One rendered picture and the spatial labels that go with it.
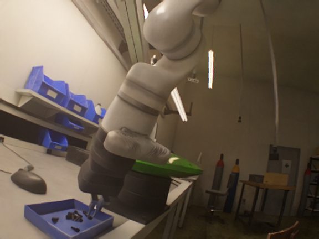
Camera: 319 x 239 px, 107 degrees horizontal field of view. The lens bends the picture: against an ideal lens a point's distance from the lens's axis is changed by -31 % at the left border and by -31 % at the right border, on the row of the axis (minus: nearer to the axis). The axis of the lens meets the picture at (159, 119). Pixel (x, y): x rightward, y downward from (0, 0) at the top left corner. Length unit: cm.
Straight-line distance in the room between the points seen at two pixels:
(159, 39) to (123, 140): 13
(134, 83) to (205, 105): 529
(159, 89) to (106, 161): 12
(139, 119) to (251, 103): 556
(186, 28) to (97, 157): 21
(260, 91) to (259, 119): 98
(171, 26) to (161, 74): 6
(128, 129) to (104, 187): 11
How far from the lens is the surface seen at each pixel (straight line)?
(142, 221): 39
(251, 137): 540
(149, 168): 38
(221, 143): 520
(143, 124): 23
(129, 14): 46
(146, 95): 22
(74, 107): 116
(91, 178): 27
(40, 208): 32
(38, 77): 105
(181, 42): 23
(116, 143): 18
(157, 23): 22
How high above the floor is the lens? 106
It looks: 14 degrees up
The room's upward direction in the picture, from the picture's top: 13 degrees clockwise
